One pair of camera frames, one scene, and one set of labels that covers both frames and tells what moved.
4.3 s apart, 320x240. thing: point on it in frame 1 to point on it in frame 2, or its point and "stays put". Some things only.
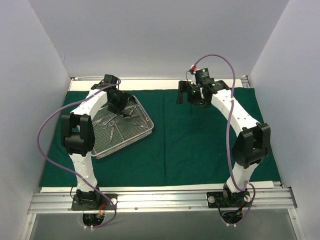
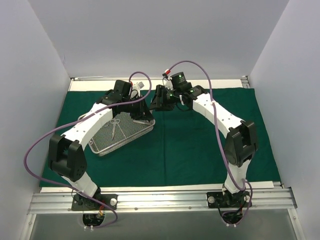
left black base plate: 94,202 stays put
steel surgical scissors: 105,126 to 114,121
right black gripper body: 186,87 to 161,99
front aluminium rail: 58,202 stays put
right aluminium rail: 278,184 stays put
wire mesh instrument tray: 112,131 stays put
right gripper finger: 182,87 to 154,102
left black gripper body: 118,107 to 139,110
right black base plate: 226,199 stays put
